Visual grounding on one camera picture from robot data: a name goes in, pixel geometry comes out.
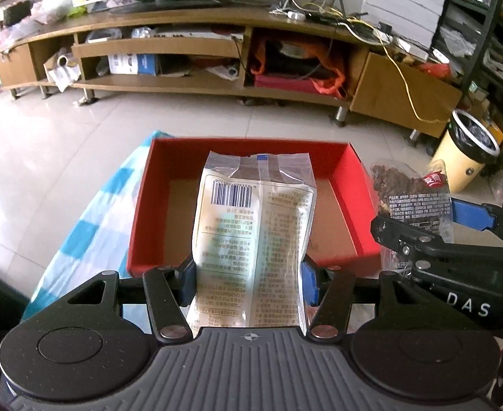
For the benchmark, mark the black router with antennas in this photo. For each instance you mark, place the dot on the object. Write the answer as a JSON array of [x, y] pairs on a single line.
[[320, 15]]

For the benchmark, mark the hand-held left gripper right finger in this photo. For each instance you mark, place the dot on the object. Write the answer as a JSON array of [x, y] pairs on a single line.
[[309, 284]]

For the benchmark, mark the clear barcode snack packet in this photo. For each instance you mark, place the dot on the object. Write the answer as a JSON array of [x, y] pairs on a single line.
[[251, 239]]

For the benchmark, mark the blue white checked cloth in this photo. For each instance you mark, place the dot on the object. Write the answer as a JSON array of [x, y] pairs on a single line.
[[84, 222]]

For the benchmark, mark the white plastic bags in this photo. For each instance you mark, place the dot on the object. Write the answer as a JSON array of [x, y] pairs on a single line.
[[52, 6]]

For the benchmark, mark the yellow trash bin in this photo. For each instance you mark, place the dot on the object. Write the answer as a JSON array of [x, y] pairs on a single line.
[[456, 162]]

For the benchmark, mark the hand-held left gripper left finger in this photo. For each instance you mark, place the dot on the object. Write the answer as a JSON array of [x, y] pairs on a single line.
[[188, 280]]

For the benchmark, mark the red cardboard box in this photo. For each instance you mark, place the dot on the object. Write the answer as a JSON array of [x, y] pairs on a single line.
[[251, 146]]

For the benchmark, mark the orange plastic bag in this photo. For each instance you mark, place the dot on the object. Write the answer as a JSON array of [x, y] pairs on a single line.
[[332, 77]]

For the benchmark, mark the blue white carton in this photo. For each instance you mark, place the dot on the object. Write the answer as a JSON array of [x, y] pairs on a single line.
[[133, 64]]

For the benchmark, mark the white power strip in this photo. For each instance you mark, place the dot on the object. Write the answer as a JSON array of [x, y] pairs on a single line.
[[292, 15]]

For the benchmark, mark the black metal shelf rack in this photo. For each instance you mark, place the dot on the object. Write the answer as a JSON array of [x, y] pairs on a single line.
[[491, 17]]

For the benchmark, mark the white paper bag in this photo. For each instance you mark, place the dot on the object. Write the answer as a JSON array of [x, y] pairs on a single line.
[[61, 72]]

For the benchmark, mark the wooden tv stand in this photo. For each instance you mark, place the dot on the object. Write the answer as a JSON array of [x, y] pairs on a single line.
[[191, 25]]

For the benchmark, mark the red plastic bag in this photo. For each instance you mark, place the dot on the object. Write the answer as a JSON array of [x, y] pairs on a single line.
[[435, 70]]

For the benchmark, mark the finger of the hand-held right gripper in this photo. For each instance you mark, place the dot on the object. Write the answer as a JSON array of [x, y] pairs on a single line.
[[401, 231], [469, 216]]

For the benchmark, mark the clear brown snack packet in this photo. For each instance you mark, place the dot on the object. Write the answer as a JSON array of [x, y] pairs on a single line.
[[409, 184]]

